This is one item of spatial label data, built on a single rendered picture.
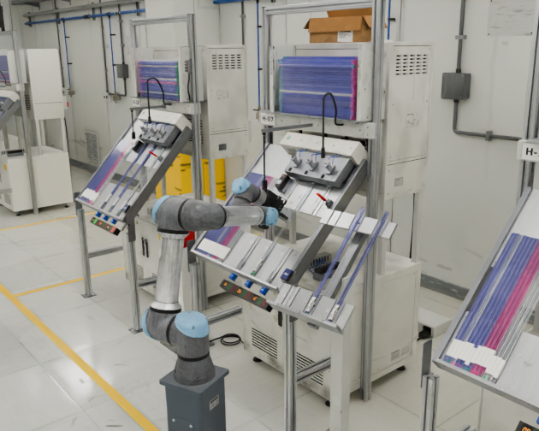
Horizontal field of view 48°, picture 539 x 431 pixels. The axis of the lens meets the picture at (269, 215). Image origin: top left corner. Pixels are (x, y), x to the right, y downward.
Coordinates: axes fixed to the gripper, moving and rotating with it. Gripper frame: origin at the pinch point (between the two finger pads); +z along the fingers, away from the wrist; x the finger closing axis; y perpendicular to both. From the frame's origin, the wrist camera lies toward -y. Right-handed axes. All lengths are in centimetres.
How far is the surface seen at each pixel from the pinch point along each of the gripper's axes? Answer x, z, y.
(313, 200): -5.9, 3.7, 13.4
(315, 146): 5.0, 0.6, 38.1
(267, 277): -8.3, -4.6, -27.4
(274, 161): 35.4, 6.9, 29.1
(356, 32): 15, 2, 102
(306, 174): 1.4, -0.3, 23.8
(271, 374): 26, 61, -72
